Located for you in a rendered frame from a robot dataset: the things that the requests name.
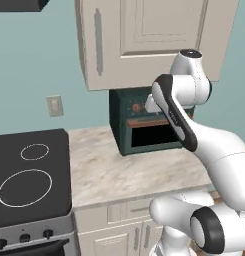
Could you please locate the pale wall socket plate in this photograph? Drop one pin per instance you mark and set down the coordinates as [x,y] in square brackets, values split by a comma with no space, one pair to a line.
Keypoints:
[55,106]

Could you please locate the black oven door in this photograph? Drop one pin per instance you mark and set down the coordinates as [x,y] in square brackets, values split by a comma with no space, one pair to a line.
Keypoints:
[30,250]

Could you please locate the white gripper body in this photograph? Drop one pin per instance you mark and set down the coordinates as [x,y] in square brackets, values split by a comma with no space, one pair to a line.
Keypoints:
[151,105]

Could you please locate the cream wall cupboard door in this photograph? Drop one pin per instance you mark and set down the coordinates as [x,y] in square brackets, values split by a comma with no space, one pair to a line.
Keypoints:
[154,70]

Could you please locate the black hob stove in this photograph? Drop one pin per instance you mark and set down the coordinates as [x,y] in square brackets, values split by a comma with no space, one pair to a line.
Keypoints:
[44,186]

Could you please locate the black stove knob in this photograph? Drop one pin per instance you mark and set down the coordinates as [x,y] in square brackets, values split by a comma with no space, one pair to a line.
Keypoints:
[48,233]
[25,238]
[1,244]

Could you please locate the cream drawer front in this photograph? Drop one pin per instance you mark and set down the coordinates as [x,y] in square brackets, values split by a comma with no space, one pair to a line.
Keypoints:
[119,212]

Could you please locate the dark green toaster oven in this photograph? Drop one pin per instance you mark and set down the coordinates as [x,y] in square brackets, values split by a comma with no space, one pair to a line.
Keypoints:
[120,133]

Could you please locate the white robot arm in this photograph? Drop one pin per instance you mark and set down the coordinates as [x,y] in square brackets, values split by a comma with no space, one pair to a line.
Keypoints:
[224,156]

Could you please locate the dark range hood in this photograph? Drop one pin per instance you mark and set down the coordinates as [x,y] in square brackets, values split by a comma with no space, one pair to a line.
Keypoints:
[17,5]

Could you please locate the cream base cupboard door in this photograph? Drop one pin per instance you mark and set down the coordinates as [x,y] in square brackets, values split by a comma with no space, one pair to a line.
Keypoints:
[107,241]
[156,238]

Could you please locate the cream wall cupboard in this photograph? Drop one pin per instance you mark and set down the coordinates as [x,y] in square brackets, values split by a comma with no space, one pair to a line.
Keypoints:
[110,80]

